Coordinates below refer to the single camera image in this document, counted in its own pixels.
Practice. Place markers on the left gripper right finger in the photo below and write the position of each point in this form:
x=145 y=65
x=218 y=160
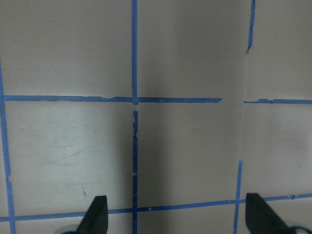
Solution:
x=260 y=218

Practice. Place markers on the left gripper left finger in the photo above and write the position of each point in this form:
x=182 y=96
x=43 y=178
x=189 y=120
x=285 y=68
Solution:
x=95 y=220

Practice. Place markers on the brown paper table cover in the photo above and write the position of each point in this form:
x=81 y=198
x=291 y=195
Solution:
x=173 y=109

